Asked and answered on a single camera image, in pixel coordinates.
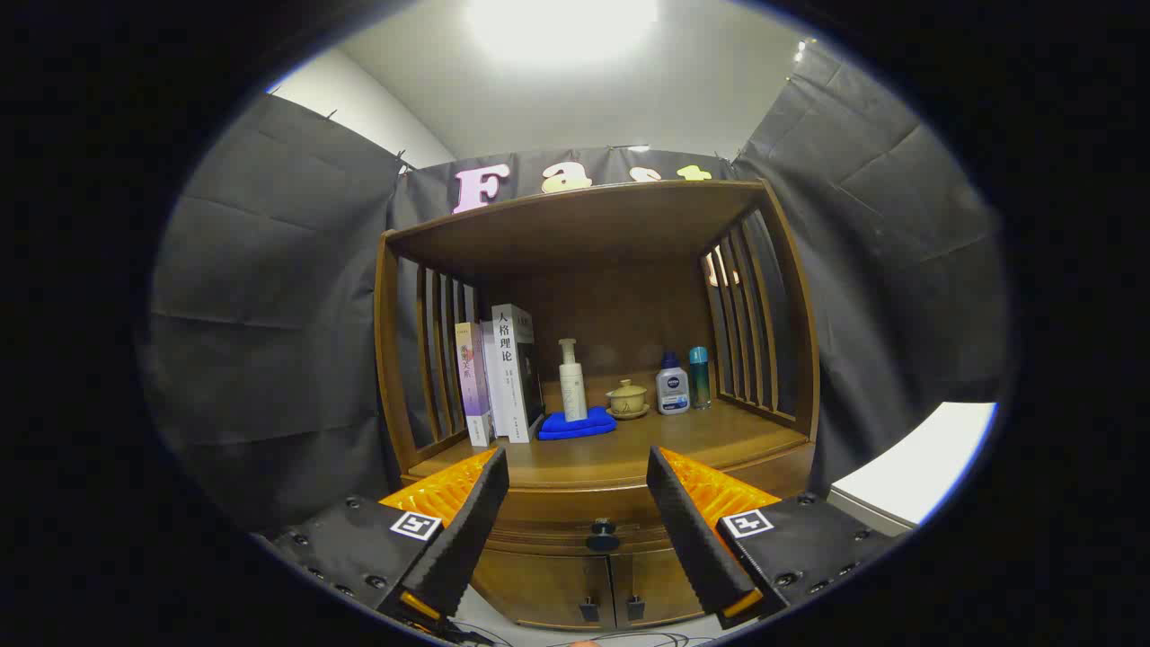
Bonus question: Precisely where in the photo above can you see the wooden cabinet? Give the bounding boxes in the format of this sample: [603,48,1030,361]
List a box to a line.
[373,178,820,630]

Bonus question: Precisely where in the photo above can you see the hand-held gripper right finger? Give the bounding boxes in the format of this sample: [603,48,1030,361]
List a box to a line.
[646,446,899,630]

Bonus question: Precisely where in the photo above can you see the wooden countertop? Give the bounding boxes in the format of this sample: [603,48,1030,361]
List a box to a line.
[404,373,809,491]

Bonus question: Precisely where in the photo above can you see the thin white book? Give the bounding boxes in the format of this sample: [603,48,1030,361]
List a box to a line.
[481,319,509,439]

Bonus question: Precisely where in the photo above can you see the yellow lidded teacup with saucer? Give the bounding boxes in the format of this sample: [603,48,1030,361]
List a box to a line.
[605,378,650,421]

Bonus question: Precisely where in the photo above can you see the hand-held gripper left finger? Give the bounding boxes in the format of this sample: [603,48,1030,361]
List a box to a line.
[261,447,510,630]

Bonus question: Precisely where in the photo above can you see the blue folded cloth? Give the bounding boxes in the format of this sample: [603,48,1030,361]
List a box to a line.
[537,406,618,441]

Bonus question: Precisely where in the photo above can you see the purple book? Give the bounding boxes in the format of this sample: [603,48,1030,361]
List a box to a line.
[455,322,493,448]

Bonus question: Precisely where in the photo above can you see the thick white and black book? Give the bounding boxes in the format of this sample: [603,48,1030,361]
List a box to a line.
[491,304,545,444]

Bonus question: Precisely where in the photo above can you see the white bottle with blue pump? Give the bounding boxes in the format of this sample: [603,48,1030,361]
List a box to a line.
[655,351,691,415]

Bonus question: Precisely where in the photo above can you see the clear bottle with teal cap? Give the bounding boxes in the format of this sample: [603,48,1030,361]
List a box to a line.
[689,346,712,411]

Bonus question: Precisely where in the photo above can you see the white storage unit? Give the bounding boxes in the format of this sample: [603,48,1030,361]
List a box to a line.
[827,402,998,538]

